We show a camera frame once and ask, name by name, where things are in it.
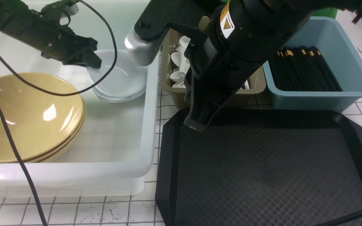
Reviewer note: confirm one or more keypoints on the bundle of black chopsticks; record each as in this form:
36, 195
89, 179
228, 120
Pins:
302, 69

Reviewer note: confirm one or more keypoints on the blue plastic chopstick bin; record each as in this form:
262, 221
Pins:
341, 56

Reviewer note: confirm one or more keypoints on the yellow noodle bowl in tub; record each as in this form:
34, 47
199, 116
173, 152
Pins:
43, 126

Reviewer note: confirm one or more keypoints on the black textured serving tray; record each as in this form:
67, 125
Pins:
260, 168

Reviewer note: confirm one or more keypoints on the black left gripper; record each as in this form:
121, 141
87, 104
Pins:
51, 35

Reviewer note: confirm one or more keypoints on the tan plastic spoon bin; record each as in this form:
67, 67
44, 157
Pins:
256, 81

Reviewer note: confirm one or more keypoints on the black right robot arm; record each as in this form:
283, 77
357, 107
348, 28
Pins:
266, 24

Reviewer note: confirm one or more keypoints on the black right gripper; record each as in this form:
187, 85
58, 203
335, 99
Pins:
219, 69

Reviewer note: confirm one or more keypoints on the white sauce dish in tub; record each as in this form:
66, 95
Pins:
125, 82

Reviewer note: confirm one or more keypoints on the green backdrop cloth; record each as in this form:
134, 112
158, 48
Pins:
326, 12

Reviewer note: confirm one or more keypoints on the large white plastic tub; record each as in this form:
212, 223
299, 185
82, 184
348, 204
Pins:
114, 149

